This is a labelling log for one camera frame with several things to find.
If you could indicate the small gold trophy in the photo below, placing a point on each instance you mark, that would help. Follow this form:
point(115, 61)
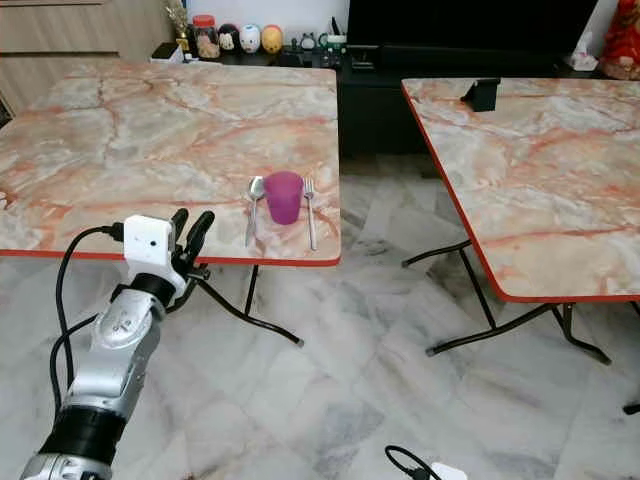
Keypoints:
point(177, 24)

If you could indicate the small black box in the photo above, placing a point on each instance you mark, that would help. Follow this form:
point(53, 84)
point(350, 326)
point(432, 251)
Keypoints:
point(483, 96)

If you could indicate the silver metal spoon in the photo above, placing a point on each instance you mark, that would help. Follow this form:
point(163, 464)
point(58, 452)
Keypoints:
point(256, 188)

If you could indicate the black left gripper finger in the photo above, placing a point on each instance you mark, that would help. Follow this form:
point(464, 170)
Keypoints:
point(179, 224)
point(200, 238)

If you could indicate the red lidded snack jar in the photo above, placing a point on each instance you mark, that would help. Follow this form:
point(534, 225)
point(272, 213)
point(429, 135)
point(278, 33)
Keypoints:
point(205, 40)

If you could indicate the silver metal fork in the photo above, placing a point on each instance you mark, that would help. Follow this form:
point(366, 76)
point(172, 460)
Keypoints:
point(310, 212)

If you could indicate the purple plastic cup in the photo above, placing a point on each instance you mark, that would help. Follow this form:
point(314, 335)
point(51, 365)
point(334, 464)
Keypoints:
point(284, 198)

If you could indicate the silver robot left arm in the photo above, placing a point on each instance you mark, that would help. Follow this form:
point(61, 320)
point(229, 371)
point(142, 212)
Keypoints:
point(110, 350)

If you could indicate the small white box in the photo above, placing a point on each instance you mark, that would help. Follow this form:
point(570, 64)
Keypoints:
point(166, 54)

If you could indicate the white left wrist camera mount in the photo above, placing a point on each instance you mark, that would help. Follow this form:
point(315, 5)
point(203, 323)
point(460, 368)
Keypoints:
point(150, 250)

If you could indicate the light wooden cabinet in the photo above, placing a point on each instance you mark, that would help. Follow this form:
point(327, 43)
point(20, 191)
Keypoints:
point(70, 45)

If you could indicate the black and white egg figurine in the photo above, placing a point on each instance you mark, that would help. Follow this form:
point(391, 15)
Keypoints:
point(228, 39)

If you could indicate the black television screen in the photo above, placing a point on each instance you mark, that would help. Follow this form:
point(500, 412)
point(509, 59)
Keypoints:
point(470, 22)

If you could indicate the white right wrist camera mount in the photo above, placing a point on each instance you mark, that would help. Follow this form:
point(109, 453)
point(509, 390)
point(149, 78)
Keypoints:
point(450, 472)

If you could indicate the small grey figurine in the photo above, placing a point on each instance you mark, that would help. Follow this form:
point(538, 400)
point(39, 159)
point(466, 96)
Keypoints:
point(309, 44)

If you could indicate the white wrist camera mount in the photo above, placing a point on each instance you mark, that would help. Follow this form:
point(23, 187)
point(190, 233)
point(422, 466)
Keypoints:
point(150, 250)
point(450, 472)

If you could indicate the red ornament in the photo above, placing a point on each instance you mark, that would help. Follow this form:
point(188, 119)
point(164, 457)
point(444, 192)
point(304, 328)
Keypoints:
point(622, 40)

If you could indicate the green and white mug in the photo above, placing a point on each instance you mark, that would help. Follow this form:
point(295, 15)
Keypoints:
point(335, 44)

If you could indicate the yellow egg figurine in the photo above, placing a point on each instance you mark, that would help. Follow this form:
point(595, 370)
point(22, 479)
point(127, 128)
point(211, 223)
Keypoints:
point(272, 40)

